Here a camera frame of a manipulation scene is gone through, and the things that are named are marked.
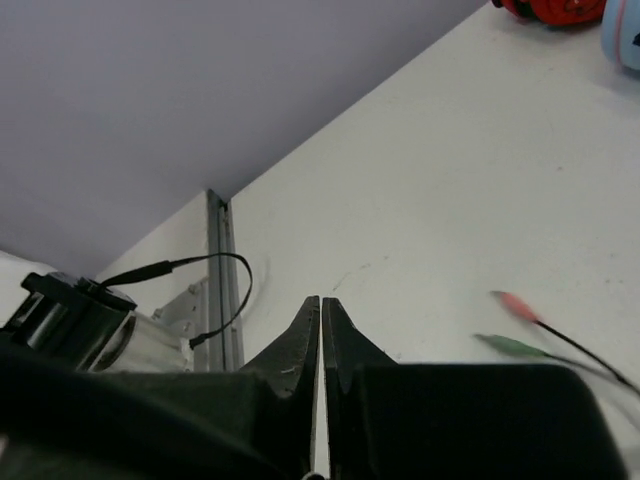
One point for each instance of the red black headphones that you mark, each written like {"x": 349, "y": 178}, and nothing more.
{"x": 557, "y": 13}

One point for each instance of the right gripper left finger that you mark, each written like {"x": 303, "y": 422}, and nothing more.
{"x": 287, "y": 373}

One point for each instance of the black headset with cable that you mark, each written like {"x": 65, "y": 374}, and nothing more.
{"x": 513, "y": 348}

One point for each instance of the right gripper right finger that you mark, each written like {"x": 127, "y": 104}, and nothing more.
{"x": 345, "y": 350}

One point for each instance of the blue pink cat-ear headphones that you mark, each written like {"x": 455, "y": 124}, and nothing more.
{"x": 620, "y": 33}

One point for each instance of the metal table edge rail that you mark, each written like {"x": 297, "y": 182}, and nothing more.
{"x": 224, "y": 350}

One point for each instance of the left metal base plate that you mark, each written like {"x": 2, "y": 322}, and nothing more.
{"x": 186, "y": 316}

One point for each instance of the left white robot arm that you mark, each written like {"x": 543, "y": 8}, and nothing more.
{"x": 91, "y": 326}

